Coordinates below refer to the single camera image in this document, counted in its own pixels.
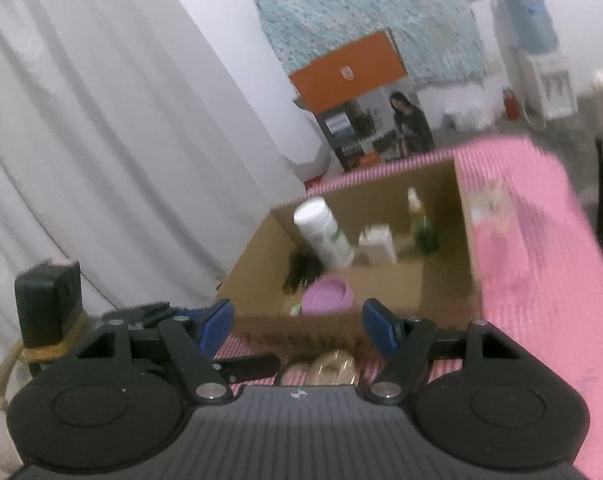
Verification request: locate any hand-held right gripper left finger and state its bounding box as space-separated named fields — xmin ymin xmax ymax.
xmin=76 ymin=298 xmax=282 ymax=405

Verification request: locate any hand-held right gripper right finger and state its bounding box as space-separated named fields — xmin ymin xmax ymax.
xmin=363 ymin=298 xmax=528 ymax=405

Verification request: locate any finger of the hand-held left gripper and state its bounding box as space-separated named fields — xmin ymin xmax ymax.
xmin=101 ymin=301 xmax=173 ymax=327

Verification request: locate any brown cardboard box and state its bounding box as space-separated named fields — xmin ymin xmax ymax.
xmin=216 ymin=157 xmax=485 ymax=361

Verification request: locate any purple bowl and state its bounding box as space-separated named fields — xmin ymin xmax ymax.
xmin=301 ymin=276 xmax=356 ymax=316

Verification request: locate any small white box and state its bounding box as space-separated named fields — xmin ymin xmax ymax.
xmin=357 ymin=224 xmax=399 ymax=266

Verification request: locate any black plastic item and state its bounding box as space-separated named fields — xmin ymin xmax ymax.
xmin=282 ymin=249 xmax=328 ymax=293

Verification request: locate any green bottle white cap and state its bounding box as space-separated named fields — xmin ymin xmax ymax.
xmin=406 ymin=187 xmax=440 ymax=256

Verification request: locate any white bottle green label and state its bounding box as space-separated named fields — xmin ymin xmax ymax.
xmin=292 ymin=196 xmax=356 ymax=269

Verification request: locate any pink striped blanket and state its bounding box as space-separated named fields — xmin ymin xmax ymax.
xmin=221 ymin=135 xmax=603 ymax=480

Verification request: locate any white curtain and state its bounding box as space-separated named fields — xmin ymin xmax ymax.
xmin=0 ymin=0 xmax=329 ymax=461

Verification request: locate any white plastic bag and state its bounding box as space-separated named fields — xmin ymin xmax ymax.
xmin=440 ymin=100 xmax=497 ymax=131

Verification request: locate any orange printed appliance box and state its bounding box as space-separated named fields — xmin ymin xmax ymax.
xmin=288 ymin=27 xmax=437 ymax=173

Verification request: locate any red canister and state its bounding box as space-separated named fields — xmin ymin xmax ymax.
xmin=503 ymin=87 xmax=525 ymax=121

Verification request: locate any white water dispenser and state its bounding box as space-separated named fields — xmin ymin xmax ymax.
xmin=501 ymin=44 xmax=580 ymax=122

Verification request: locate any blue water bottle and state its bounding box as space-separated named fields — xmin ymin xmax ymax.
xmin=490 ymin=0 xmax=561 ymax=57

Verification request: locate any tan strap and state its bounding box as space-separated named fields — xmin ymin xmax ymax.
xmin=0 ymin=316 xmax=88 ymax=412

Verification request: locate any blue patterned wall cloth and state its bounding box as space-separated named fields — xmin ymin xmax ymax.
xmin=242 ymin=0 xmax=487 ymax=92

